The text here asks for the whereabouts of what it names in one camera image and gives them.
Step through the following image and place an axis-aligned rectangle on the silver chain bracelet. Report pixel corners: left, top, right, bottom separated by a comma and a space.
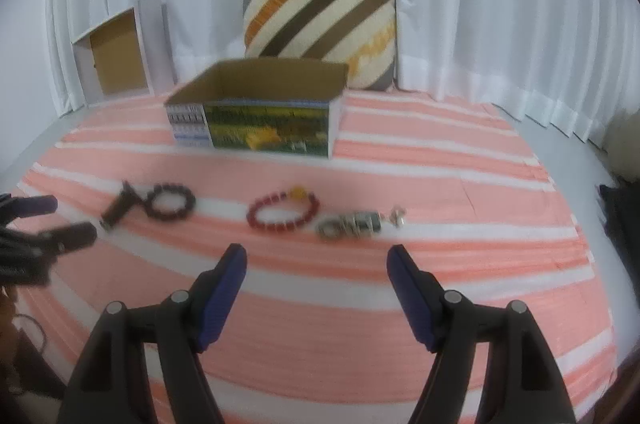
316, 208, 407, 239

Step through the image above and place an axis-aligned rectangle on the white open cardboard box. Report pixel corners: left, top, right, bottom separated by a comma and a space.
71, 0, 177, 107

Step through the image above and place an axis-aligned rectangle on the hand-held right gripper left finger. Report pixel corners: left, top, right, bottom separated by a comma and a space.
57, 244, 248, 424

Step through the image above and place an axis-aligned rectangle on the printed cardboard box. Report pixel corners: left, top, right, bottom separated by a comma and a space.
164, 58, 349, 159

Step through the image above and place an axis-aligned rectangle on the beige fluffy cloth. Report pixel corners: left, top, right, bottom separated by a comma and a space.
602, 109, 640, 182

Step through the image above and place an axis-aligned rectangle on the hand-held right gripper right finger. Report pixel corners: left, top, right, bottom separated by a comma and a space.
387, 245, 576, 424

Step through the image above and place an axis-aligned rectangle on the brown strap bracelet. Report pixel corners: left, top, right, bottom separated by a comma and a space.
100, 181, 148, 232

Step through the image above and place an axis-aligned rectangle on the black bead bracelet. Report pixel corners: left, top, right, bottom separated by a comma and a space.
142, 184, 197, 223

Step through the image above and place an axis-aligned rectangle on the red bead bracelet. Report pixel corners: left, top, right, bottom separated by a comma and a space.
246, 187, 321, 232

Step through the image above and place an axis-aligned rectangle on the white curtain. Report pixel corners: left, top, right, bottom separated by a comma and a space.
45, 0, 621, 145

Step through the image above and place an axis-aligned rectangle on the striped cushion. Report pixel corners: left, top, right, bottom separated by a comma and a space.
242, 0, 398, 92

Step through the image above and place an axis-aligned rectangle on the pink white striped blanket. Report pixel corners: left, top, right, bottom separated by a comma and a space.
10, 91, 618, 424

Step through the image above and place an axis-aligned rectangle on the dark cloth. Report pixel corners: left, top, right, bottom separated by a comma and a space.
599, 184, 640, 255

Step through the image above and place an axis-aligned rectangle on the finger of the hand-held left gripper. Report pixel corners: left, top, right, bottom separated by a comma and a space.
0, 193, 58, 225
30, 221, 98, 255

